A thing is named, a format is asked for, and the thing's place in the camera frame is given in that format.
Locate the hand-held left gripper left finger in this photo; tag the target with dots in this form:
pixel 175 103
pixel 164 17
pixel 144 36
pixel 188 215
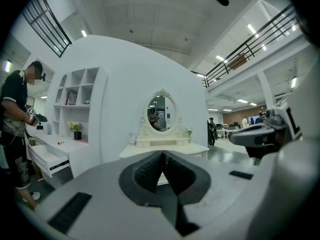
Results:
pixel 140 179

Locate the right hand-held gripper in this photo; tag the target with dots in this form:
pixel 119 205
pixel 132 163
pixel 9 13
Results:
pixel 250 134

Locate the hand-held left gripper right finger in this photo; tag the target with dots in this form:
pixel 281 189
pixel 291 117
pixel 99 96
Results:
pixel 187 179

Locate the white dressing table drawer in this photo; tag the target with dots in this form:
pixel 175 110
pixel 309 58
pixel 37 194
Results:
pixel 163 180

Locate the white dressing table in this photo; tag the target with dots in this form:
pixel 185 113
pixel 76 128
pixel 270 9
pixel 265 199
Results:
pixel 150 150

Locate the white desk with open drawer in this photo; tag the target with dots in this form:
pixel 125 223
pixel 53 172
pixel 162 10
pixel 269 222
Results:
pixel 57 149

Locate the clear glass cup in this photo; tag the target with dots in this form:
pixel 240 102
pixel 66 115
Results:
pixel 132 138

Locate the small green potted plant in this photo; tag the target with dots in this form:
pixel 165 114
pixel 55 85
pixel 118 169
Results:
pixel 189 132

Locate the cardboard box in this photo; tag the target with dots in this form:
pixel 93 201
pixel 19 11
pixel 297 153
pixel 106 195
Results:
pixel 239 62

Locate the black vase with flowers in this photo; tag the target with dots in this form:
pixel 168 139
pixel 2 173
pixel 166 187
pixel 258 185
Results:
pixel 77 134

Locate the orange screwdriver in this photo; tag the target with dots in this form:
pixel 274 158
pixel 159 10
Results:
pixel 61 142

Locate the black metal railing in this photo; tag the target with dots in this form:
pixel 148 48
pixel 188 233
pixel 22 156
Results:
pixel 47 24
pixel 250 46

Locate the white bookshelf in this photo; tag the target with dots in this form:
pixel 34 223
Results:
pixel 80 109

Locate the small bowl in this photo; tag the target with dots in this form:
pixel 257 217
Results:
pixel 87 101

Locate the pink book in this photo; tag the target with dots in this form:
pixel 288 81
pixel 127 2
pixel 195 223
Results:
pixel 71 97

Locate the oval mirror with white frame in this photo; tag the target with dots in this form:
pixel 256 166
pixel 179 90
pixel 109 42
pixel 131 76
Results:
pixel 162 114

